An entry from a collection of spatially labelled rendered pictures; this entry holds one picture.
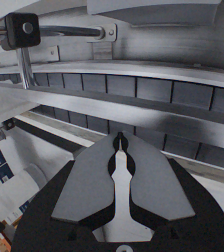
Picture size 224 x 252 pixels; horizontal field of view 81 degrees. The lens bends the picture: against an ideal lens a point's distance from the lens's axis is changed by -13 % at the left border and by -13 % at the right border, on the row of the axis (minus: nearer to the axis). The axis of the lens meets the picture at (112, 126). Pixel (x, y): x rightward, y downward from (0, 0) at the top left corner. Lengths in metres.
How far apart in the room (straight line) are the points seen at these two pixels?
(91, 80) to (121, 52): 0.06
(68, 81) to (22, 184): 0.35
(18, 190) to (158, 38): 0.47
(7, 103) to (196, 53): 0.27
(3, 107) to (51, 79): 0.09
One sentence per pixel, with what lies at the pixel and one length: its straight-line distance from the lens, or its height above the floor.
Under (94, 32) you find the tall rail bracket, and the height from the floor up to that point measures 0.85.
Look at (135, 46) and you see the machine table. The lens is 0.22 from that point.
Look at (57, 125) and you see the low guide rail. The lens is 0.24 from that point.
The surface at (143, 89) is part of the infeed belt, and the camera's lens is 0.16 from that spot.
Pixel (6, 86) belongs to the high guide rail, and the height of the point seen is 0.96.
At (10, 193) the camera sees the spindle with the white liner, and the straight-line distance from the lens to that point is 0.48.
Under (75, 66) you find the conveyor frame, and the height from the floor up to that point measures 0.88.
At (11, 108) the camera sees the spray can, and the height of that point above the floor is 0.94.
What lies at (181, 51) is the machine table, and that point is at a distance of 0.20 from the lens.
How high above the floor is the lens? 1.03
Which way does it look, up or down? 48 degrees down
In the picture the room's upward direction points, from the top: 129 degrees counter-clockwise
